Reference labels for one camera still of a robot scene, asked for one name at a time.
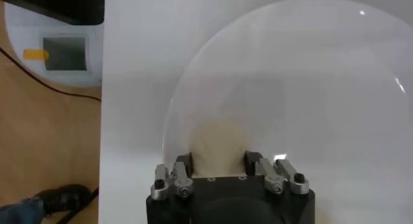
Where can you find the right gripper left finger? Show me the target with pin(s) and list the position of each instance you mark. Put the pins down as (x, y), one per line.
(180, 183)

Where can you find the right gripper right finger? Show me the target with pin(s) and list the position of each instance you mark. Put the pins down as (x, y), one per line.
(274, 177)

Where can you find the white steamed baozi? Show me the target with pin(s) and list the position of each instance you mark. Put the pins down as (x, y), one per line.
(219, 148)

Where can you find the white rounded robot base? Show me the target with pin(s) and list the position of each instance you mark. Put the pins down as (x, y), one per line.
(26, 35)

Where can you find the white round plate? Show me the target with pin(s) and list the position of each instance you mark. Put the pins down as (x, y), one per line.
(306, 83)

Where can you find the black shoe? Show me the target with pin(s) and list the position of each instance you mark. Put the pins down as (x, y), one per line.
(64, 197)

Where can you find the blue trouser leg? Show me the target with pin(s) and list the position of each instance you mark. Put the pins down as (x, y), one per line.
(19, 212)

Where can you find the black robot body panel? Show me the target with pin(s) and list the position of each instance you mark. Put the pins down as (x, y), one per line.
(64, 2)

